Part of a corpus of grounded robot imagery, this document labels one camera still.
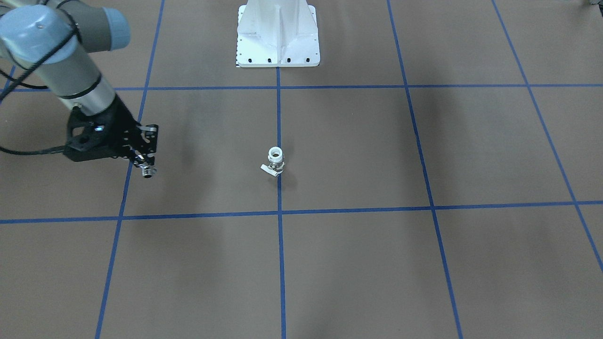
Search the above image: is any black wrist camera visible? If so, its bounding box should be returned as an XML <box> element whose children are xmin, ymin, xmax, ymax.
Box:
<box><xmin>62</xmin><ymin>106</ymin><xmax>121</xmax><ymax>162</ymax></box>

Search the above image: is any chrome metal pipe fitting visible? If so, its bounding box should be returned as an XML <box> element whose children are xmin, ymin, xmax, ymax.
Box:
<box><xmin>141</xmin><ymin>167</ymin><xmax>157</xmax><ymax>178</ymax></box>

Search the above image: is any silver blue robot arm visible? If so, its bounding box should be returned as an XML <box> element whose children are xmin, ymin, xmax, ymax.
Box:
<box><xmin>0</xmin><ymin>0</ymin><xmax>159</xmax><ymax>178</ymax></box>

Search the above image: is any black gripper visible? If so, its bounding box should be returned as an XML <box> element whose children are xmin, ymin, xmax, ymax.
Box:
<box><xmin>94</xmin><ymin>97</ymin><xmax>159</xmax><ymax>169</ymax></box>

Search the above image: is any black camera cable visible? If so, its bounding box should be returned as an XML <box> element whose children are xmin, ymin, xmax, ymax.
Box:
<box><xmin>0</xmin><ymin>19</ymin><xmax>78</xmax><ymax>156</ymax></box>

